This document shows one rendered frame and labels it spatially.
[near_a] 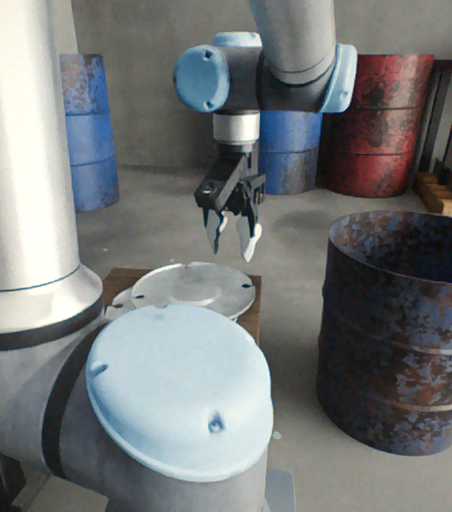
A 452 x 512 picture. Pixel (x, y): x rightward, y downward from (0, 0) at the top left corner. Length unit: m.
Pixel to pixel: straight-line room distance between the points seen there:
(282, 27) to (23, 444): 0.39
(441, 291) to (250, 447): 0.65
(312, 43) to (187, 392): 0.35
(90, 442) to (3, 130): 0.19
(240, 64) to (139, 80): 3.26
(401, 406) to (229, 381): 0.80
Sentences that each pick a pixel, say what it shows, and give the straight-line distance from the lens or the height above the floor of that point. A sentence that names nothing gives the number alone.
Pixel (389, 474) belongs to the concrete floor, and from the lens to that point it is 1.11.
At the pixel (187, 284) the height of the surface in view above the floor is 0.37.
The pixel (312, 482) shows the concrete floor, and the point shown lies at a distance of 1.05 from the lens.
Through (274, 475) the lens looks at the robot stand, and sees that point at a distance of 0.49.
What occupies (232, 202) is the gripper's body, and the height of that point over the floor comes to 0.63.
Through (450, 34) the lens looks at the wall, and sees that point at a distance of 3.62.
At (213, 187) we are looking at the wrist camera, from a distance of 0.63.
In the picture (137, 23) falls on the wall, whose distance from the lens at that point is 3.80.
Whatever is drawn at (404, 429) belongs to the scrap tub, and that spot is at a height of 0.09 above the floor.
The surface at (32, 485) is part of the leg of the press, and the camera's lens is 1.07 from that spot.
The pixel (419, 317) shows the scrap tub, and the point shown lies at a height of 0.40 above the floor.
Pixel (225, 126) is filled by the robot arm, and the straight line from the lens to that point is 0.67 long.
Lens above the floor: 0.84
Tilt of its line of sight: 27 degrees down
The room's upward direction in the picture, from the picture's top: straight up
